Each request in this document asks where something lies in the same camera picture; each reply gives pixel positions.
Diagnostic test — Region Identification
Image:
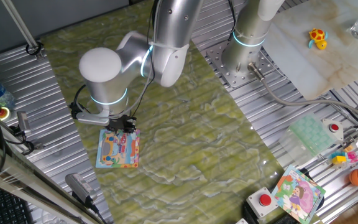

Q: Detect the translucent green ice tray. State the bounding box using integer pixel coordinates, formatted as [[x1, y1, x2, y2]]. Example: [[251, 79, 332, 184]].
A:
[[278, 112, 338, 166]]

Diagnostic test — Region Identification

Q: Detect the white marble slab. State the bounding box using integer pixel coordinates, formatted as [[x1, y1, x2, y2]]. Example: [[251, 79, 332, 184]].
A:
[[262, 0, 358, 101]]

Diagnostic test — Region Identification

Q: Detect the yellow turtle toy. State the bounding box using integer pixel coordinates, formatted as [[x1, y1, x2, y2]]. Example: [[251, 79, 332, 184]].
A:
[[308, 27, 329, 51]]

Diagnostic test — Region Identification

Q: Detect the red button with yellow ring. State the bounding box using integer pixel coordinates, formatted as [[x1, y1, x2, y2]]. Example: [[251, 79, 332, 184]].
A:
[[0, 106, 12, 123]]

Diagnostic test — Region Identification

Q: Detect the black cable loop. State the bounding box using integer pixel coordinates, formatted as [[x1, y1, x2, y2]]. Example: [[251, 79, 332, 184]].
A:
[[25, 41, 45, 57]]

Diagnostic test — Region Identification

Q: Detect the aluminium frame beam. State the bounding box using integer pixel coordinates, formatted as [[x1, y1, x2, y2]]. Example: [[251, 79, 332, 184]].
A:
[[0, 133, 104, 224]]

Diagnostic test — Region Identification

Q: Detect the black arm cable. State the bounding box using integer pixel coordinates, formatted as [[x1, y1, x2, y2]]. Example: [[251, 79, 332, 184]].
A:
[[129, 0, 161, 118]]

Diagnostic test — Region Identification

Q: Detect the bus picture puzzle board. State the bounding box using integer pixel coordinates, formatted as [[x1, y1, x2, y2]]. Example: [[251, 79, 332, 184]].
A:
[[95, 128, 142, 169]]

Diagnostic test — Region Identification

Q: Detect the grey camera box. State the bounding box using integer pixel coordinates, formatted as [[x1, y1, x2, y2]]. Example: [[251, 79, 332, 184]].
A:
[[65, 172, 108, 224]]

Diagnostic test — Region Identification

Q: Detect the grey hose with metal connector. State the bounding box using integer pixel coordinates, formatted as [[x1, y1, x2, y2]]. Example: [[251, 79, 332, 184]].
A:
[[247, 62, 358, 125]]

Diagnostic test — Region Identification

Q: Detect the black keyboard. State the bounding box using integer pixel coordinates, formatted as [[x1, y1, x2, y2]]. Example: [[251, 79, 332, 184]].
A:
[[0, 180, 34, 224]]

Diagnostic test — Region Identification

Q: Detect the grey box with red button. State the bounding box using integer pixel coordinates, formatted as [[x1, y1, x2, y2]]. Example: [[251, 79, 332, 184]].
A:
[[246, 186, 280, 218]]

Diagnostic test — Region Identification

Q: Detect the small white red button box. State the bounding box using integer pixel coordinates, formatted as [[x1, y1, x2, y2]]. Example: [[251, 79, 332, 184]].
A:
[[321, 118, 344, 141]]

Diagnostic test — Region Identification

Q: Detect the white metal pole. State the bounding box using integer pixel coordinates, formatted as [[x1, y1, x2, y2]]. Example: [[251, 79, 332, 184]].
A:
[[1, 0, 45, 60]]

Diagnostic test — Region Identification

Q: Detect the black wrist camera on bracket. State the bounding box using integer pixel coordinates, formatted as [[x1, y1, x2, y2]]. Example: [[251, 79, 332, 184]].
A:
[[69, 83, 111, 126]]

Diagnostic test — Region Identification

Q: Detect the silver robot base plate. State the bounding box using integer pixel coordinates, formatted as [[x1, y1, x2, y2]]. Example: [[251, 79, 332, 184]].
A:
[[205, 40, 279, 90]]

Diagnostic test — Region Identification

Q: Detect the green marble pattern mat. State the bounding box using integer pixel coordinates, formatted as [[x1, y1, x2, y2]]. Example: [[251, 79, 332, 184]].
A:
[[40, 0, 323, 224]]

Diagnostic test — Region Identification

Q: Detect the colourful building block toy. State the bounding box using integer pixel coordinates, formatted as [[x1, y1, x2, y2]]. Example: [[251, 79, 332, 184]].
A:
[[328, 150, 358, 169]]

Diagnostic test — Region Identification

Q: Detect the black cable bundle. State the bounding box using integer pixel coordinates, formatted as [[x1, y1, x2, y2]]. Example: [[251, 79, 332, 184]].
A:
[[227, 0, 237, 42]]

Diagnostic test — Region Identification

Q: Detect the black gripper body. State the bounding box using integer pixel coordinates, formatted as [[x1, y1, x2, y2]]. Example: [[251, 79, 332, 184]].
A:
[[107, 114, 137, 130]]

